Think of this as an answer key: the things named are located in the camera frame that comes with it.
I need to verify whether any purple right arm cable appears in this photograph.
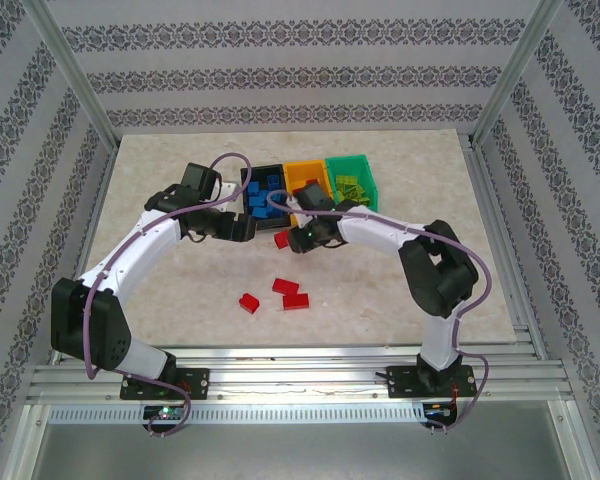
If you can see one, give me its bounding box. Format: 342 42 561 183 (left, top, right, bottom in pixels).
265 188 494 435

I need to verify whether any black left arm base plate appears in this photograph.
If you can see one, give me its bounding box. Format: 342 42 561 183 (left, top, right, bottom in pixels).
119 367 210 401

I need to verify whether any aluminium side rail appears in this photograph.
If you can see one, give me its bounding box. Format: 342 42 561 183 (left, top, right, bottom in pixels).
49 134 124 351
459 130 549 351

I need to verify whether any black plastic bin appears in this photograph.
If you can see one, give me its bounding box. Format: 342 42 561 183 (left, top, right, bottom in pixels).
239 162 294 234

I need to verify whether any green plastic bin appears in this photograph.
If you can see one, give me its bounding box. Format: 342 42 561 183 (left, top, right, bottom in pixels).
324 154 381 214

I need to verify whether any right circuit board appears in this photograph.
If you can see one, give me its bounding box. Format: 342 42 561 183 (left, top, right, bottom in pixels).
423 402 455 420

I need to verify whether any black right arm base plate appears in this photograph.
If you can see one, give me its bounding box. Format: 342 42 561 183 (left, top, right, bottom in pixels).
387 364 476 399

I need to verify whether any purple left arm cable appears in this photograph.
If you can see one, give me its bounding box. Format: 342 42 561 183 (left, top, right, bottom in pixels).
83 152 255 440

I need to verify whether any circuit board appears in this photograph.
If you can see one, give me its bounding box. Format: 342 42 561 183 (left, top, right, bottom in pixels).
143 404 187 422
423 402 455 420

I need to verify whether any yellow plastic bin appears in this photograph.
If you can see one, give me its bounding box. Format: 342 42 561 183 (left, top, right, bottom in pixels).
283 158 337 229

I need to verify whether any grey metal panel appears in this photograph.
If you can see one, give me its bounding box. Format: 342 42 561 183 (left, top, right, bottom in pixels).
17 402 586 480

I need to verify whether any aluminium mounting rail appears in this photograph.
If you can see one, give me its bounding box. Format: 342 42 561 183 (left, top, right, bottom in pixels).
27 343 576 401

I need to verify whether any slotted cable duct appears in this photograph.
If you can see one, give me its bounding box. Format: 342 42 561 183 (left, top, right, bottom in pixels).
47 403 426 425

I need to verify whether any aluminium frame post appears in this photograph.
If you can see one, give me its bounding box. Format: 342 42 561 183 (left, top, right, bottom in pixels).
18 0 121 149
469 0 566 149

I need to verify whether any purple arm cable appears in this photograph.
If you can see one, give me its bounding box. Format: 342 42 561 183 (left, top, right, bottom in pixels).
83 152 255 440
265 188 494 435

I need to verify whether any left circuit board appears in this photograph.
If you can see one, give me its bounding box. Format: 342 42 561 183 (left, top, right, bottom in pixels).
143 404 187 422

